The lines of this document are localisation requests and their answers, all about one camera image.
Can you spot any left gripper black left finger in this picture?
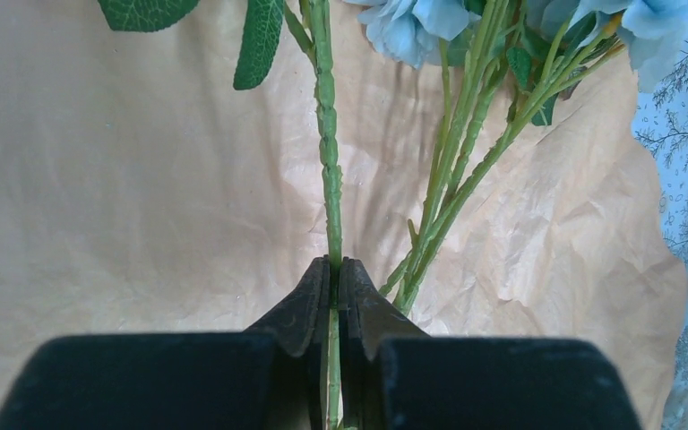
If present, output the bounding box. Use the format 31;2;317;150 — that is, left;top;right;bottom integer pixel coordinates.
246;256;331;429

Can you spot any colourful flower bouquet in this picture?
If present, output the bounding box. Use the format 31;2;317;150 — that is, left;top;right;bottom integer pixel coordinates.
358;1;688;312

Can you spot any pink rose stem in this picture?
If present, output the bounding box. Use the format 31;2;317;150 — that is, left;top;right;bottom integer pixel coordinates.
97;0;345;430

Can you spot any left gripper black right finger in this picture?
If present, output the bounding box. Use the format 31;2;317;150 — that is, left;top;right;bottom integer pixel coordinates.
338;257;427;429

